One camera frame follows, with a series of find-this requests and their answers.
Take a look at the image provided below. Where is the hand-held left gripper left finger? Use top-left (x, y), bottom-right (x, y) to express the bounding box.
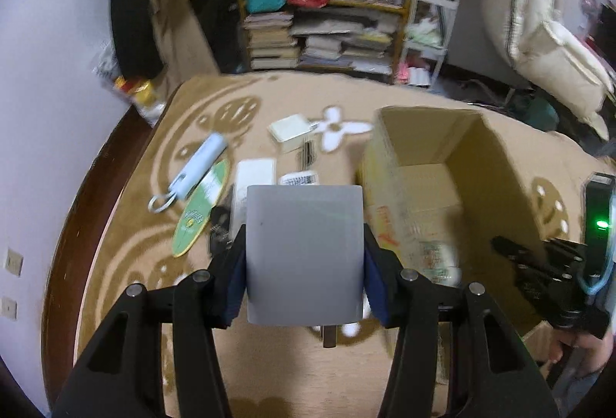
top-left (52, 224), bottom-right (248, 418)

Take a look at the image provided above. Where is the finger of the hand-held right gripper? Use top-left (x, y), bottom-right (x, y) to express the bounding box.
top-left (491, 236), bottom-right (589, 306)

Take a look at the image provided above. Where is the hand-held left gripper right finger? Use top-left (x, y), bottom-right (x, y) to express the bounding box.
top-left (362, 224), bottom-right (562, 418)

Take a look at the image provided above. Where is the grey square box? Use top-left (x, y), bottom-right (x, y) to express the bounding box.
top-left (245, 184), bottom-right (364, 348)

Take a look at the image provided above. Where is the cardboard box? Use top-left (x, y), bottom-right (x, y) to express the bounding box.
top-left (356, 106), bottom-right (576, 380)

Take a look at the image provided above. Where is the white box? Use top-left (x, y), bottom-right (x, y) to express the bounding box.
top-left (230, 159), bottom-right (277, 236)

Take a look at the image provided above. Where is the white plug charger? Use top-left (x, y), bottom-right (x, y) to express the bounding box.
top-left (268, 114), bottom-right (321, 154)

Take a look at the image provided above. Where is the person's right hand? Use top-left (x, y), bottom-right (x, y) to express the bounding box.
top-left (549, 330), bottom-right (608, 373)

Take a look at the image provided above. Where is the black small object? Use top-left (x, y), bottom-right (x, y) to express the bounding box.
top-left (208, 205), bottom-right (238, 256)

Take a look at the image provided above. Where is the green oval hand fan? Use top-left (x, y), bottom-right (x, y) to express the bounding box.
top-left (172, 159), bottom-right (231, 258)

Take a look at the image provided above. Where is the white barcode label packet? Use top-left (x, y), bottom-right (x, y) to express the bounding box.
top-left (279, 171), bottom-right (319, 186)

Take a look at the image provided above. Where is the dark green bag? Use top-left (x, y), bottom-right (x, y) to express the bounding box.
top-left (510, 95), bottom-right (561, 132)

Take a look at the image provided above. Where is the brown patterned blanket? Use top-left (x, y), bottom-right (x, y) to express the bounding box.
top-left (74, 71), bottom-right (612, 418)

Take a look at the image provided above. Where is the yellow red snack bag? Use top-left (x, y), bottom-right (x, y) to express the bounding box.
top-left (113, 76), bottom-right (168, 126)

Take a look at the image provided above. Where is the white quilt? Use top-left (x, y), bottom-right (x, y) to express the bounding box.
top-left (481, 0), bottom-right (616, 140)

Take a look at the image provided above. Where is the messy pile of books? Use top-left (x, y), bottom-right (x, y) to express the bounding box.
top-left (291, 8), bottom-right (401, 76)

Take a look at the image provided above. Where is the neat stack of books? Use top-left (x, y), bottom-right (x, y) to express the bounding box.
top-left (242, 12), bottom-right (299, 71)

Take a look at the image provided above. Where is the beige hanging cloth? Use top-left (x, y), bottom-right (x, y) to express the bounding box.
top-left (148, 0), bottom-right (223, 97)

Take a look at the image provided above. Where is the clear plastic bag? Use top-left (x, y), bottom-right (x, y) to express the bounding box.
top-left (91, 41), bottom-right (120, 82)

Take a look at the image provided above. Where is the white metal cart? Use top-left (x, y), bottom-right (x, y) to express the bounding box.
top-left (398, 0), bottom-right (460, 90)

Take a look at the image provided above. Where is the wooden shelf unit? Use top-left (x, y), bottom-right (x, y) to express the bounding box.
top-left (230, 0), bottom-right (425, 82)

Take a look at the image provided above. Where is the black hanging garment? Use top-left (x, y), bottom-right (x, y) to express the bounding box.
top-left (107, 0), bottom-right (167, 82)

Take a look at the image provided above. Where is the white power bank with lanyard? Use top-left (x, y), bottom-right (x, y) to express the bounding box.
top-left (147, 133), bottom-right (228, 213)

